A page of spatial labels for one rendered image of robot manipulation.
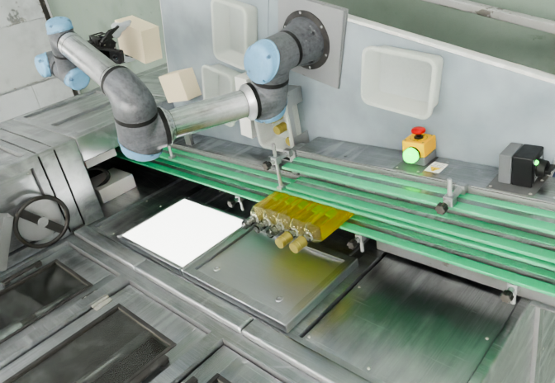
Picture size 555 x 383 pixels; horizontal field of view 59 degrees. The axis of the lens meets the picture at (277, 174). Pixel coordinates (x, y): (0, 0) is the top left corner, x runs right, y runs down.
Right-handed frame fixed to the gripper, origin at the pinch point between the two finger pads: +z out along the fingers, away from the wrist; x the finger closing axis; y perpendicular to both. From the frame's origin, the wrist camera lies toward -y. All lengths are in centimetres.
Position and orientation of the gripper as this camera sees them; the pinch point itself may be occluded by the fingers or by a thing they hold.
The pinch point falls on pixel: (135, 40)
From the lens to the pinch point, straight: 192.6
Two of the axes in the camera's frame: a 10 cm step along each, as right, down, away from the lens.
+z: 6.7, -4.3, 6.0
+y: -7.4, -4.2, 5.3
